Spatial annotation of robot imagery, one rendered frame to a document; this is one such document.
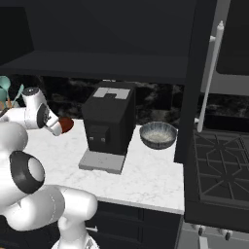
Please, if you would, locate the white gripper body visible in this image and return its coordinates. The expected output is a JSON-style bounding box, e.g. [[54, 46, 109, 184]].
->
[[47, 116, 63, 137]]

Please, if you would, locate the red bowl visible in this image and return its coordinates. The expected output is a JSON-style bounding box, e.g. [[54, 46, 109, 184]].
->
[[58, 117, 75, 134]]

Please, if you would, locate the grey bowl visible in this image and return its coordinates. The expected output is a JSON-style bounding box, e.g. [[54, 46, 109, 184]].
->
[[139, 121, 178, 151]]

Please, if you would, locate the dark cabinet door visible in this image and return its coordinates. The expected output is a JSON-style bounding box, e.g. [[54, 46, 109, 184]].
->
[[173, 0, 219, 165]]

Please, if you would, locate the teal spatula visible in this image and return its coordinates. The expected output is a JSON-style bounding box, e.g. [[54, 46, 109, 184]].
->
[[12, 84, 25, 107]]

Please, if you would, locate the black coffee machine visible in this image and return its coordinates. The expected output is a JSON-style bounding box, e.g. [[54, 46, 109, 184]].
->
[[78, 81, 137, 175]]

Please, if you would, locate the teal spoon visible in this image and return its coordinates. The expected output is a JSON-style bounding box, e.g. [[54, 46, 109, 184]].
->
[[0, 75, 12, 102]]

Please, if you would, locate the dark drawer front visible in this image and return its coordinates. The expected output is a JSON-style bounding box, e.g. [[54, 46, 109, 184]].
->
[[95, 201, 145, 224]]

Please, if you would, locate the black hob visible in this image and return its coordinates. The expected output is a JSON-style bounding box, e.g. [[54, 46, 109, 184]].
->
[[183, 127, 249, 235]]

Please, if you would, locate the dark open wall cabinet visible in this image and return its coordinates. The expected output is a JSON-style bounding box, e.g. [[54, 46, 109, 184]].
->
[[0, 0, 199, 86]]

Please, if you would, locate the white cabinet door handle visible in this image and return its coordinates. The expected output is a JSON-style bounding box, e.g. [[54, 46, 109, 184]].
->
[[196, 20, 226, 133]]

